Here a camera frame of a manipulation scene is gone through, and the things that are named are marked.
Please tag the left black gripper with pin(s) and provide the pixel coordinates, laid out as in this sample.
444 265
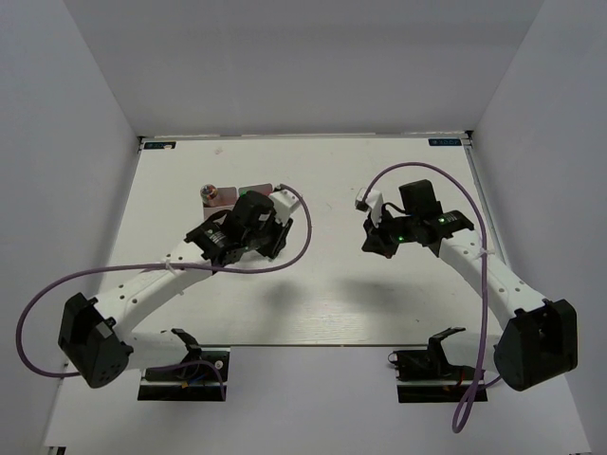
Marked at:
281 236

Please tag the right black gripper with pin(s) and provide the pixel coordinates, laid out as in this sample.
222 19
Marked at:
376 240

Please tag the pink crayon tube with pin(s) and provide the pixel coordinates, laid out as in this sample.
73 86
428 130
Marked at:
209 195

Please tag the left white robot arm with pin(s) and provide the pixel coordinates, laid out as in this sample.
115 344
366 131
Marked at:
98 334

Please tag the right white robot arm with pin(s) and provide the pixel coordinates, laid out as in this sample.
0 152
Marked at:
539 338

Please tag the right white organizer tray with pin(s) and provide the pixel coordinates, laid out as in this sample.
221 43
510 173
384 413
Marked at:
265 189

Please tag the white organizer tray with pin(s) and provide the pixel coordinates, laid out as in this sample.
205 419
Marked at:
227 199
265 189

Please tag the left white organizer tray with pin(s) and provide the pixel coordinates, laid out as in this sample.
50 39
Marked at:
227 199

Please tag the right blue corner label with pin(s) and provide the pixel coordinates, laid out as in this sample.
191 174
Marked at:
445 142

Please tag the blue corner label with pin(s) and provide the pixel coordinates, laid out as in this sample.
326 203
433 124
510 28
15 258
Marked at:
445 142
159 145

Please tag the left blue corner label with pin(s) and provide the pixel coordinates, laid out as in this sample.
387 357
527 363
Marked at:
159 145

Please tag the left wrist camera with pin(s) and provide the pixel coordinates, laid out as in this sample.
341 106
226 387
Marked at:
285 203

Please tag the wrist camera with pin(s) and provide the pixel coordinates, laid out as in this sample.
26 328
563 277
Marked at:
370 202
285 203

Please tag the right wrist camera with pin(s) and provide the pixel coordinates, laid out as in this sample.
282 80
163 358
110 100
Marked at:
370 202

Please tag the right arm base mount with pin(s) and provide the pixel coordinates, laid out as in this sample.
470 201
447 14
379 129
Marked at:
421 379

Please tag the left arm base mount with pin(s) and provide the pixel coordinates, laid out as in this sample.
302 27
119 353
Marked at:
194 383

